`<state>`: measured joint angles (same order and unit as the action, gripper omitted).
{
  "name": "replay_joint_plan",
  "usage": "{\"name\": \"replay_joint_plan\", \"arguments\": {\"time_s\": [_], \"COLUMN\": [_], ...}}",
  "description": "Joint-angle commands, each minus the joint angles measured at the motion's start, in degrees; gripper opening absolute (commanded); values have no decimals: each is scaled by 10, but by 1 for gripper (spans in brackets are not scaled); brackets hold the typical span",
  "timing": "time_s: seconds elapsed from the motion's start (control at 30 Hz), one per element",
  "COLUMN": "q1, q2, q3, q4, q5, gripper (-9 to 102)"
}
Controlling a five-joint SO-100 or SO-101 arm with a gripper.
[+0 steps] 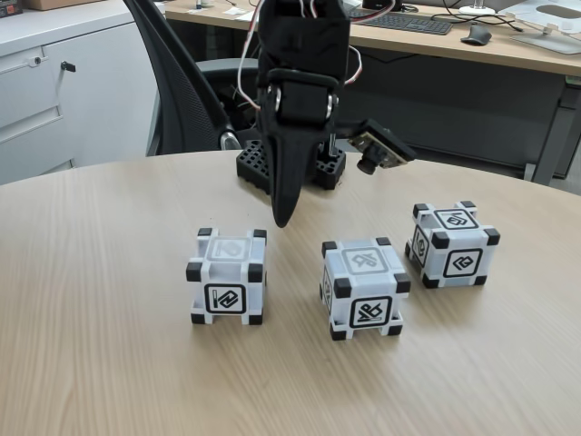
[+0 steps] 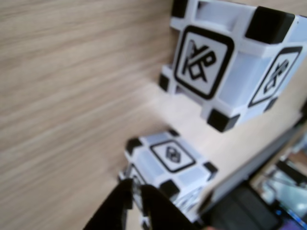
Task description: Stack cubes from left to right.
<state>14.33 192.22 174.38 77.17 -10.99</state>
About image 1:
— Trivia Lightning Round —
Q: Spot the white round lamp base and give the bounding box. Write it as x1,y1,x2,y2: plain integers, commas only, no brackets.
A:
457,0,499,15

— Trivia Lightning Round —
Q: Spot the silver laptop stand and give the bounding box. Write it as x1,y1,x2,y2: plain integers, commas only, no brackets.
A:
508,1,581,55

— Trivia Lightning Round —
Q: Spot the white cube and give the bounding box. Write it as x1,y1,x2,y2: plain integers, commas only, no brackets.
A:
320,235,413,342
403,199,502,290
184,226,269,327

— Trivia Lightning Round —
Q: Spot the black desk cable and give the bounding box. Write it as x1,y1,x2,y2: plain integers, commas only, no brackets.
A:
429,11,526,34

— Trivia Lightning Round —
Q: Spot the wooden office desk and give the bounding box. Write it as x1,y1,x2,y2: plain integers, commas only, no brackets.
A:
163,0,581,201

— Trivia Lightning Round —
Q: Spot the black mesh office chair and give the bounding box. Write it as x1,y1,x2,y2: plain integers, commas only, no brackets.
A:
123,0,270,158

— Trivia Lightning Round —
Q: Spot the dark computer mouse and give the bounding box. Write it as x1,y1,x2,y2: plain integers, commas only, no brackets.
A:
459,24,494,46

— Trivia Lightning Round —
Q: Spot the black keyboard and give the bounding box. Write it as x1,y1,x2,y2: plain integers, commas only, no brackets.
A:
348,11,455,36

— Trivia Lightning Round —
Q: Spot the black desk device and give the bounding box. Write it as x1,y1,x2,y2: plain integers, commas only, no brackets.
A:
361,0,404,13

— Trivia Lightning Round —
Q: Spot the white cube, zigzag bar symbol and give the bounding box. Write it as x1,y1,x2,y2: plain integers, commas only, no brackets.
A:
184,226,269,327

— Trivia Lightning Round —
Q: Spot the white cabinet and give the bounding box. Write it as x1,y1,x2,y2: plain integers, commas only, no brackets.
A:
0,7,161,187

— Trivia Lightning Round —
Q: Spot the black gripper-mounted camera module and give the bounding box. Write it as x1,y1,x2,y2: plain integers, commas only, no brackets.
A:
334,116,418,176

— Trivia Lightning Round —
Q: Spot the brown cardboard box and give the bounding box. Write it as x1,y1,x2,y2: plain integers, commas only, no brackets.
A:
25,0,95,12

